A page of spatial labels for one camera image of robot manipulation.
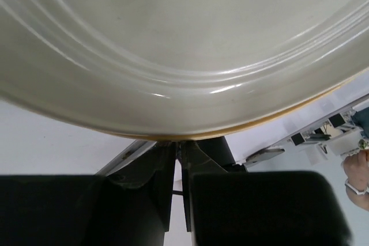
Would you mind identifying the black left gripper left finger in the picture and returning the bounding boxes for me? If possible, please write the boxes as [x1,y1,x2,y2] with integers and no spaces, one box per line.
[1,142,176,245]

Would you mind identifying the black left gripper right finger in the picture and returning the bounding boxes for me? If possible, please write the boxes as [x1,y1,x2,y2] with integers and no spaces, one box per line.
[180,141,353,245]

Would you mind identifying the bystander hand with watch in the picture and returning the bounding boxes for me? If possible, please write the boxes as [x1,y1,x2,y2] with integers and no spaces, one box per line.
[343,150,368,191]

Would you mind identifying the large beige plate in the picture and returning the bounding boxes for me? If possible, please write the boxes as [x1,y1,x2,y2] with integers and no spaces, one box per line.
[1,0,368,138]

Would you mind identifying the aluminium table rail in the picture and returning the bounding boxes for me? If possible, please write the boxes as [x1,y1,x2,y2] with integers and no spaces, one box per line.
[96,140,157,176]

